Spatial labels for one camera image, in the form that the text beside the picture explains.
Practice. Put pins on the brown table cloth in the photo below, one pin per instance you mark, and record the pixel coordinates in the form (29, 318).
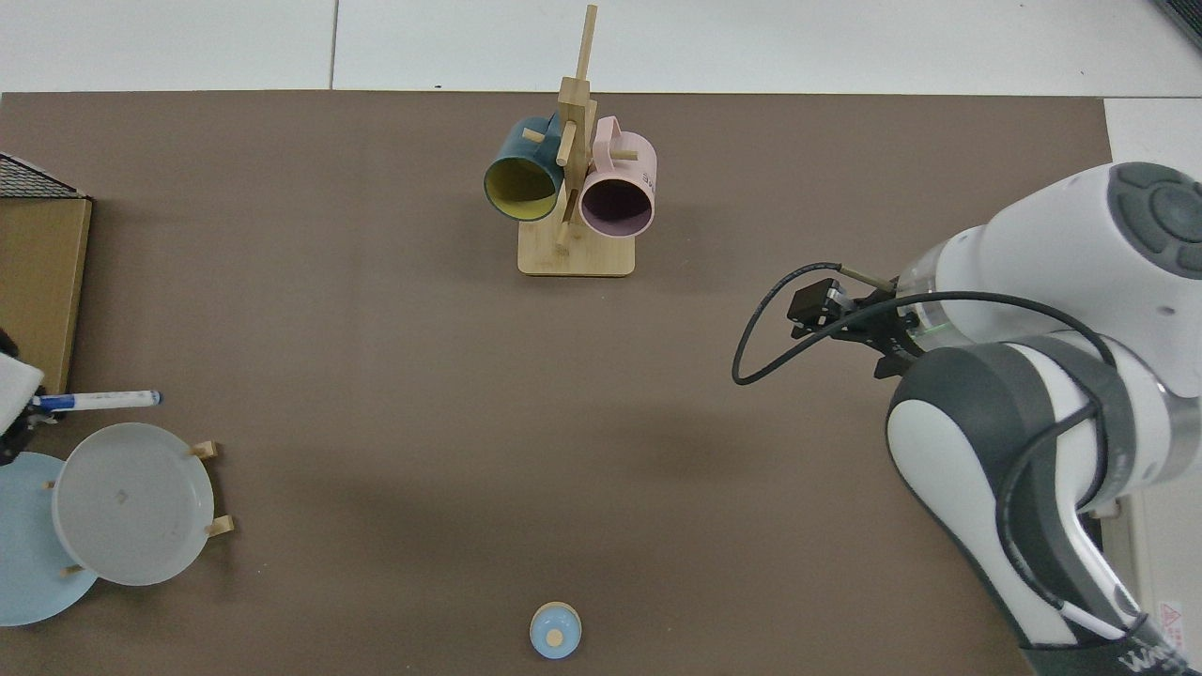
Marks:
(470, 422)

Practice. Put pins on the blue and white marker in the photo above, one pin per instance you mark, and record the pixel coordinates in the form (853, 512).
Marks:
(103, 400)

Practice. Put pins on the wooden plate rack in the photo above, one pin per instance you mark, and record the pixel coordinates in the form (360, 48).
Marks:
(202, 450)

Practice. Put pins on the wooden cup stand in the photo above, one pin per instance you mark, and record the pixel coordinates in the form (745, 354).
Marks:
(575, 255)

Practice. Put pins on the grey plate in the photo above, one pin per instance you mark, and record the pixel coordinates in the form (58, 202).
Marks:
(131, 507)

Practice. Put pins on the pale toaster oven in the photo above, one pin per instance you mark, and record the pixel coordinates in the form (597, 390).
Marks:
(1169, 573)

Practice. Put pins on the dark teal cup yellow inside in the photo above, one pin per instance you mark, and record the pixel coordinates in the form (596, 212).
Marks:
(519, 150)

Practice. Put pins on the dark grey panel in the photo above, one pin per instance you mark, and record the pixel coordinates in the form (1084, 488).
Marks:
(1185, 14)

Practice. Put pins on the light blue plate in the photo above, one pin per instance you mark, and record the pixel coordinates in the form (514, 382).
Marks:
(28, 554)

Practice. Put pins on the small blue round thing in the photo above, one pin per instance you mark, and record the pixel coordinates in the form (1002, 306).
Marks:
(555, 631)

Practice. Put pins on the pink cup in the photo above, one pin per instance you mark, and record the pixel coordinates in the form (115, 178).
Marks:
(627, 169)

